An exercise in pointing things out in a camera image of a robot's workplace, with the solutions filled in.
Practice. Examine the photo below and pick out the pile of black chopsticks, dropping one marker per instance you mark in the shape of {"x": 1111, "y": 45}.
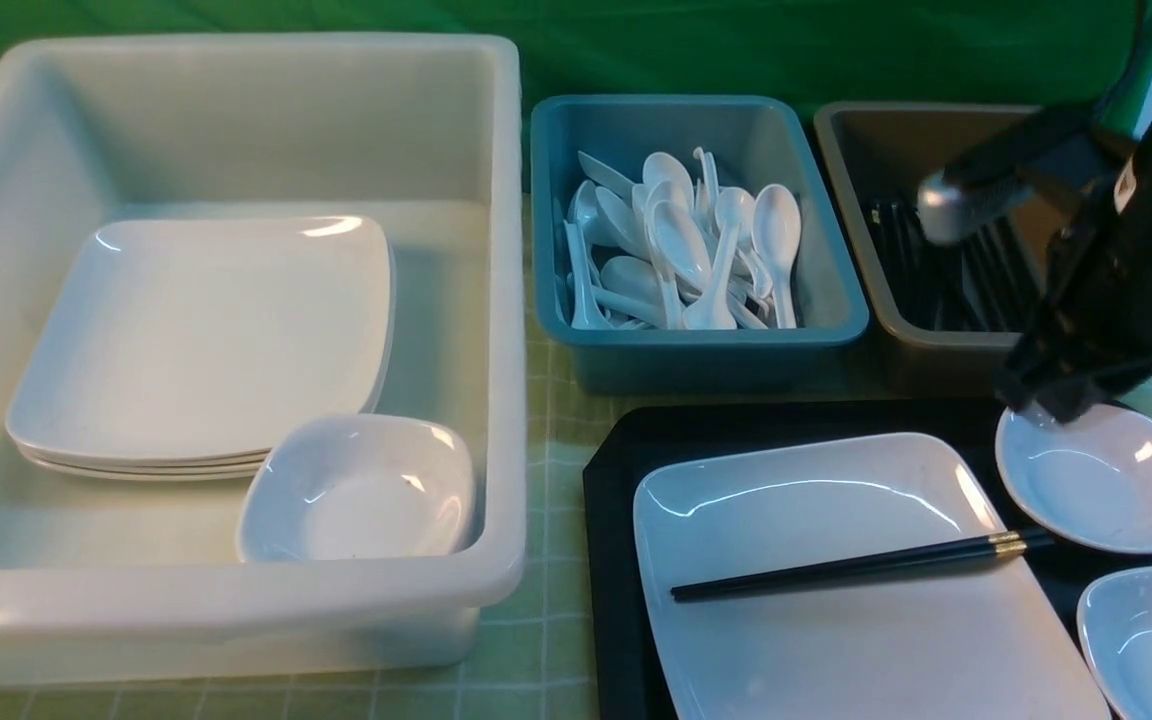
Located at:
{"x": 982, "y": 284}

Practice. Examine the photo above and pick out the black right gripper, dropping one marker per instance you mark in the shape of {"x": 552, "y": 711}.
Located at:
{"x": 1091, "y": 337}

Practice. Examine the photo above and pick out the green checkered tablecloth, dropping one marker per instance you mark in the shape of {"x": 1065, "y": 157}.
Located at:
{"x": 533, "y": 653}

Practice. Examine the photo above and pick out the stack of white square plates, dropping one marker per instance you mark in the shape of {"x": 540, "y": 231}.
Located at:
{"x": 204, "y": 339}

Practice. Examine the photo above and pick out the green backdrop cloth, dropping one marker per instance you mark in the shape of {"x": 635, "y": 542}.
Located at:
{"x": 806, "y": 53}

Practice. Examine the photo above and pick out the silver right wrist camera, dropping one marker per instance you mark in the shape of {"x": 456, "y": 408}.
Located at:
{"x": 1059, "y": 153}

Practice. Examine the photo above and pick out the white bowl in tub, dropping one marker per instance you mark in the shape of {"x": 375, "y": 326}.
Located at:
{"x": 360, "y": 486}

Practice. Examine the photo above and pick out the pile of white spoons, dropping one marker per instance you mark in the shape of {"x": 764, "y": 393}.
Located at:
{"x": 679, "y": 253}

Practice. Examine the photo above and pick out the brown plastic bin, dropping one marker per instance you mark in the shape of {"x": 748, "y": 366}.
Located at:
{"x": 883, "y": 150}

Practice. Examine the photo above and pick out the black chopstick pair gold band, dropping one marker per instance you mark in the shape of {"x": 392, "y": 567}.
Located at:
{"x": 962, "y": 553}

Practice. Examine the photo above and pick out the large white rice plate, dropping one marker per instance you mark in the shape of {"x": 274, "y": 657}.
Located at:
{"x": 982, "y": 643}

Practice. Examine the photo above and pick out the teal plastic bin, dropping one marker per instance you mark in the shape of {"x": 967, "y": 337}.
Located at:
{"x": 757, "y": 141}

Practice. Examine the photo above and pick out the large white plastic tub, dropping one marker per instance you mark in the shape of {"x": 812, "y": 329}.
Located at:
{"x": 336, "y": 118}

